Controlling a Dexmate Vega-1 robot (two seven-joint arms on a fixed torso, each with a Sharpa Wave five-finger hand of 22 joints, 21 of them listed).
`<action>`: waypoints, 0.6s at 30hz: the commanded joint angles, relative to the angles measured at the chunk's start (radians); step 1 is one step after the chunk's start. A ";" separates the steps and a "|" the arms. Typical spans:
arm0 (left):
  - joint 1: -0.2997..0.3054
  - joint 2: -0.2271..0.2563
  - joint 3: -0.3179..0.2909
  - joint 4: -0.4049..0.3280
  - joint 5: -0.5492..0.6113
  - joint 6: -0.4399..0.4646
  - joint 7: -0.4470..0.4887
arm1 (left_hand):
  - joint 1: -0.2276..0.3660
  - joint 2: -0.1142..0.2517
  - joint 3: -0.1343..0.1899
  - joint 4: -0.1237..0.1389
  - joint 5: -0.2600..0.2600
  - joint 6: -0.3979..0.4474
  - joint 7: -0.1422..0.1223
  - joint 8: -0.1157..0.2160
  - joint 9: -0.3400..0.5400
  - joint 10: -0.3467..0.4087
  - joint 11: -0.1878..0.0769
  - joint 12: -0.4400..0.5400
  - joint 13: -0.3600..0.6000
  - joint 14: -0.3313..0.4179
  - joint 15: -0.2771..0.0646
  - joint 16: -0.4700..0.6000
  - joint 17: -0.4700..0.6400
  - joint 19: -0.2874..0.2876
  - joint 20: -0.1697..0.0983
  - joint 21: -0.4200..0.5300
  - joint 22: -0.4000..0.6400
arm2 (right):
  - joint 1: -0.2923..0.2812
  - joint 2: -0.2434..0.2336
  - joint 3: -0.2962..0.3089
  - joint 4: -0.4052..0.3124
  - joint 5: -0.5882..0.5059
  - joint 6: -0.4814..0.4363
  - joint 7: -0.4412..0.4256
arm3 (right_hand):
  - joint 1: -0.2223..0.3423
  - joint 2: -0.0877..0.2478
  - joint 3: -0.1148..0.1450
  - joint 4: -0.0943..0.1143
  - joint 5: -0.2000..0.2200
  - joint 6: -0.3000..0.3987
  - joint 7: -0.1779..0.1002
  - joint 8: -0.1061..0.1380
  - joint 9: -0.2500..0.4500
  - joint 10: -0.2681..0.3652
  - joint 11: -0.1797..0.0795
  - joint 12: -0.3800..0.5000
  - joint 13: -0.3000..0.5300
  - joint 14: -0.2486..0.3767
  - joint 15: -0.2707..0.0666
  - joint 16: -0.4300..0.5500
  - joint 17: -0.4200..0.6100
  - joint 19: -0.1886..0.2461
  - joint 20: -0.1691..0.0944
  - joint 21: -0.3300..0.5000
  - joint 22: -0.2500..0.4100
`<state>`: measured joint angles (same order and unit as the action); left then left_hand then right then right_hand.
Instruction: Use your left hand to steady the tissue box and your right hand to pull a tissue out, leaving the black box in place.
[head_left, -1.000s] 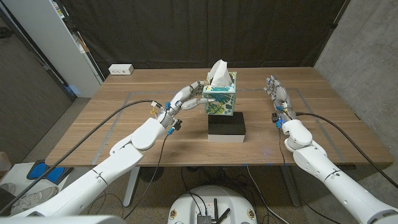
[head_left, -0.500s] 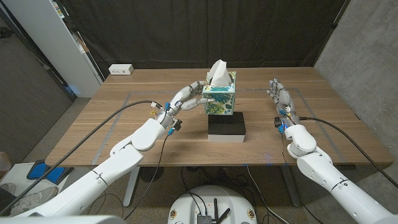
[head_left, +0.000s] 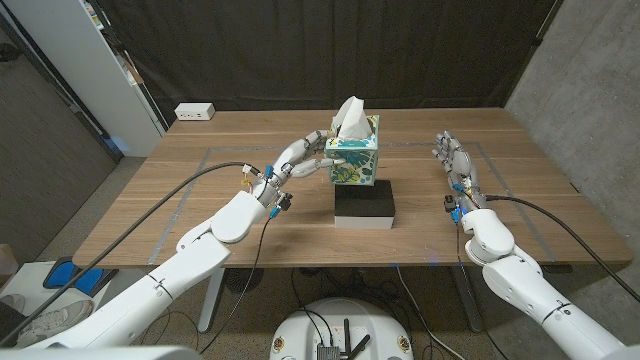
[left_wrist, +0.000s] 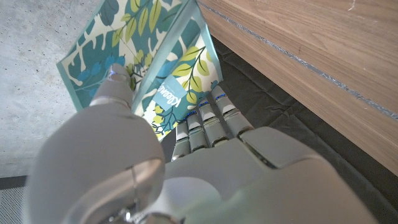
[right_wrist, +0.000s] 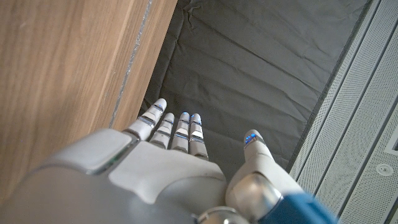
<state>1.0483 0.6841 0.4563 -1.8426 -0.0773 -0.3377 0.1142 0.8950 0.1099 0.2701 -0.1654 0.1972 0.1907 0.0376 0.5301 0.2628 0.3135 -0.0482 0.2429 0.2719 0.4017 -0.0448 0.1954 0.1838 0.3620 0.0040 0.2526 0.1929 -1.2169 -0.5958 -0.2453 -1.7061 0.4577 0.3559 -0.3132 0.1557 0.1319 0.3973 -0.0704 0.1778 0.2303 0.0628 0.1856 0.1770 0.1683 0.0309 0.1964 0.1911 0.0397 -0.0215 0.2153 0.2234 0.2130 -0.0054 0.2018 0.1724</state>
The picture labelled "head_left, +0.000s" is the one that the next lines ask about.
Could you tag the black antenna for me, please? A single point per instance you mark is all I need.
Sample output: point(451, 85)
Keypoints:
point(346, 335)
point(361, 346)

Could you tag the blue left wrist connector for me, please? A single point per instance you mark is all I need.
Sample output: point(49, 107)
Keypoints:
point(274, 213)

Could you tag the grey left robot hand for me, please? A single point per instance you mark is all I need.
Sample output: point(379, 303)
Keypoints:
point(295, 165)

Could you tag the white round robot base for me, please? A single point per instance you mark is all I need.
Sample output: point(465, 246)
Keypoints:
point(300, 325)

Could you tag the cardboard box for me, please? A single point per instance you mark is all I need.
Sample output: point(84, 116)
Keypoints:
point(6, 262)

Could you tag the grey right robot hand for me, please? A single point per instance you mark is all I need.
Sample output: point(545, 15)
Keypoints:
point(460, 160)

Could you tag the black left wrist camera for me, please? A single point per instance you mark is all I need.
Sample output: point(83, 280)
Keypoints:
point(285, 202)

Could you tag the white floor board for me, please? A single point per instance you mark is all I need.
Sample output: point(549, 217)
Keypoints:
point(25, 280)

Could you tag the grey sneaker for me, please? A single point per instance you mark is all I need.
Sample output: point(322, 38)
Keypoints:
point(60, 317)
point(11, 301)

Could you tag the blue and black foot pedal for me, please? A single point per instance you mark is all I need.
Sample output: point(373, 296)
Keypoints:
point(62, 275)

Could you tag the black box with white base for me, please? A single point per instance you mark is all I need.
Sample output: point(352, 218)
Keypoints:
point(365, 197)

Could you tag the blue wrist connector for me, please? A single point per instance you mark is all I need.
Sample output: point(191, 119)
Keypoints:
point(274, 213)
point(456, 216)

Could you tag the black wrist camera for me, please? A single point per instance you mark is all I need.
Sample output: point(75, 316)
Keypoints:
point(285, 202)
point(449, 203)

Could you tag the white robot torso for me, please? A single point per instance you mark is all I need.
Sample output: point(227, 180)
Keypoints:
point(100, 354)

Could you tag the black round ribbed disc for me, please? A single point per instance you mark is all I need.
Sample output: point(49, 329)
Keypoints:
point(245, 280)

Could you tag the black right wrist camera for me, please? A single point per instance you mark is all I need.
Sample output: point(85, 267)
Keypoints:
point(449, 203)

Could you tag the black electronics box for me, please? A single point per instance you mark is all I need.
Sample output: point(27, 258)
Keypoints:
point(328, 352)

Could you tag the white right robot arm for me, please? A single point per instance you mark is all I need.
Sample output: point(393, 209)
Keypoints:
point(520, 285)

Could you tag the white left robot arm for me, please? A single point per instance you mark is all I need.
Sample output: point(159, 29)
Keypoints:
point(200, 260)

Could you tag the black backdrop stand pole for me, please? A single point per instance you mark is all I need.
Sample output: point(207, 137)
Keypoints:
point(537, 41)

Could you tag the black curtain backdrop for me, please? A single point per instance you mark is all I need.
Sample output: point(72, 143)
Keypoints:
point(325, 50)

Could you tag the white power strip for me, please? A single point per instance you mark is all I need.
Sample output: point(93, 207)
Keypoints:
point(194, 111)

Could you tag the teal leaf-print tissue box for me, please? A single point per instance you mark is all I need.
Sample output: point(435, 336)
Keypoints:
point(352, 167)

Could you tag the blue right wrist connector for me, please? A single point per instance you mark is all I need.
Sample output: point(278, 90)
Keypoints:
point(456, 216)

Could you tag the white tissue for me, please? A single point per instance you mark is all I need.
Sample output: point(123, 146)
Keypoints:
point(352, 120)

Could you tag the white table leg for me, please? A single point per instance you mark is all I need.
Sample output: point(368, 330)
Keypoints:
point(467, 305)
point(210, 300)

